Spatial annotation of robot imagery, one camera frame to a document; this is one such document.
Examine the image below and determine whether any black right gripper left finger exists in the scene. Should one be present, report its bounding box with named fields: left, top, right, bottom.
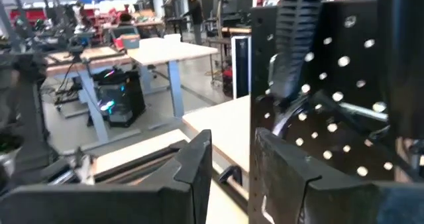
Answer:
left=0, top=129, right=213, bottom=224

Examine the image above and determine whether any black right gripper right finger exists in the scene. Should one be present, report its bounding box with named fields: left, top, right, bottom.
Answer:
left=254, top=127, right=424, bottom=224

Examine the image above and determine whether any large black handle screwdriver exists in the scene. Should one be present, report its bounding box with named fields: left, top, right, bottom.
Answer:
left=377, top=0, right=424, bottom=142

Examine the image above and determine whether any small black ribbed screwdriver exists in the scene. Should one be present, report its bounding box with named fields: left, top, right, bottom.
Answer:
left=268, top=0, right=324, bottom=105

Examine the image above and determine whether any black RGB computer tower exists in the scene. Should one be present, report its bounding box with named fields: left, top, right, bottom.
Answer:
left=94, top=68, right=146, bottom=129

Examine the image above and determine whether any wooden top workbench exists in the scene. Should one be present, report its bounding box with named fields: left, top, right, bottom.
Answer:
left=46, top=46, right=133, bottom=142

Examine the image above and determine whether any light wooden desk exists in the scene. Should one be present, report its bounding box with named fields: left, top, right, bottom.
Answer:
left=182, top=94, right=252, bottom=192

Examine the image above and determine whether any blue grey storage box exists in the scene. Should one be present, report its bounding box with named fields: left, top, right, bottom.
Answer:
left=119, top=34, right=142, bottom=50

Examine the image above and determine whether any white top desk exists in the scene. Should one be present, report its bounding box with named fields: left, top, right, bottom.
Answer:
left=127, top=34, right=219, bottom=119

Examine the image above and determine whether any person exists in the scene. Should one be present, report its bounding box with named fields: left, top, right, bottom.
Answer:
left=184, top=0, right=205, bottom=46
left=117, top=12, right=135, bottom=28

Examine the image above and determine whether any black metal pegboard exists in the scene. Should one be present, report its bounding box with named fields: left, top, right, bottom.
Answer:
left=248, top=0, right=424, bottom=224

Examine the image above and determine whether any black camera on tripod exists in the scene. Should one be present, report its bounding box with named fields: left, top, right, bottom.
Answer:
left=64, top=34, right=97, bottom=85

